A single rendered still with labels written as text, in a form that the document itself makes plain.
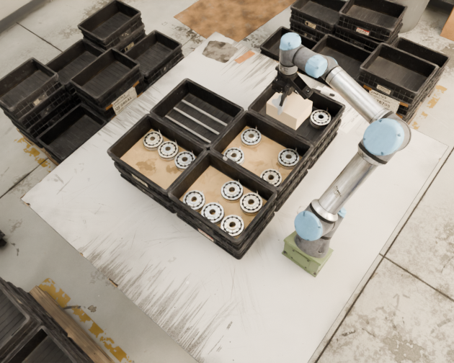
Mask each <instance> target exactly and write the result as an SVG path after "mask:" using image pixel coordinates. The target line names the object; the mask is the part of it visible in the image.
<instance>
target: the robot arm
mask: <svg viewBox="0 0 454 363"><path fill-rule="evenodd" d="M298 68H299V69H301V70H303V71H305V72H306V73H307V74H308V75H309V76H312V77H314V78H318V77H322V79H323V80H325V82H326V83H327V84H328V85H330V87H331V88H333V89H334V90H335V91H336V92H337V93H338V94H339V95H340V96H341V97H342V98H343V99H344V100H345V101H346V102H347V103H348V104H349V105H350V106H351V107H352V108H354V109H355V110H356V111H357V112H358V113H359V114H360V115H361V116H362V117H363V118H364V119H365V120H366V121H367V122H368V123H369V124H370V125H369V126H368V127H367V128H366V130H365V132H364V135H363V138H362V140H361V141H360V142H359V143H358V144H357V147H358V152H356V154H355V155H354V156H353V157H352V159H351V160H350V162H349V163H348V164H347V165H346V166H345V167H344V168H343V170H342V171H341V172H340V174H339V175H338V176H337V177H336V179H335V180H334V181H333V182H332V183H331V184H330V186H329V187H328V188H327V190H326V191H325V192H324V193H323V194H322V195H321V197H320V198H319V199H314V200H312V201H311V203H310V204H309V205H308V207H307V208H306V209H305V210H304V211H302V212H299V213H298V214H297V215H296V217H295V220H294V226H295V230H296V232H297V234H296V236H295V238H294V241H295V244H296V246H297V247H298V248H299V249H300V250H301V251H303V252H304V253H306V254H308V255H309V256H312V257H315V258H319V259H321V258H324V257H325V256H326V255H327V253H328V251H329V244H330V240H331V238H332V236H333V235H334V233H335V232H336V230H337V228H338V227H339V225H340V223H341V222H342V220H343V219H344V217H345V215H346V213H347V211H346V210H345V208H344V207H343V206H344V205H345V204H346V203H347V201H348V200H349V199H350V198H351V197H352V196H353V194H354V193H355V192H356V191H357V190H358V189H359V188H360V187H361V186H362V184H363V183H364V182H365V181H366V180H367V178H368V177H369V176H370V175H371V174H372V173H373V172H374V171H375V170H376V168H377V167H378V166H382V165H386V164H387V163H388V162H389V161H390V159H391V158H392V157H393V156H394V155H395V153H396V152H397V151H401V150H403V149H405V147H407V146H408V144H409V143H410V141H411V128H410V127H409V125H408V124H407V123H406V122H404V121H403V120H402V119H401V118H400V117H399V116H397V115H396V114H395V113H394V112H393V111H391V110H386V109H385V108H384V107H383V106H382V105H381V104H380V103H378V102H377V101H376V100H375V99H374V98H373V97H372V96H371V95H370V94H369V93H367V92H366V90H364V89H363V88H362V87H361V85H359V84H358V83H357V82H356V81H355V80H354V79H353V78H352V77H351V76H350V75H348V74H347V73H346V72H345V71H344V70H343V69H342V68H341V67H339V66H338V65H337V62H336V61H335V60H334V59H333V58H332V57H330V56H325V55H321V54H318V53H315V52H313V51H312V50H309V49H308V48H306V47H305V46H303V45H301V38H300V36H299V35H298V34H296V33H294V32H289V33H286V34H285V35H283V36H282V38H281V41H280V61H279V64H278V66H276V67H275V70H276V71H277V75H276V77H275V78H274V79H273V80H272V90H274V91H276V92H277V93H279V94H280V93H282V94H280V95H279V97H278V98H277V99H273V100H272V103H273V104H274V105H275V106H276V108H278V111H277V114H278V115H280V114H281V113H282V111H283V109H284V107H285V103H286V101H287V100H288V99H287V96H290V95H291V94H292V93H293V92H295V93H296V94H300V95H301V96H302V98H303V99H307V98H309V97H310V96H311V95H312V93H313V91H312V89H311V88H310V87H309V86H308V85H307V84H306V82H305V81H304V80H303V79H302V78H301V77H300V76H299V75H298V74H297V70H298ZM276 78H277V79H276ZM273 84H274V88H273Z"/></svg>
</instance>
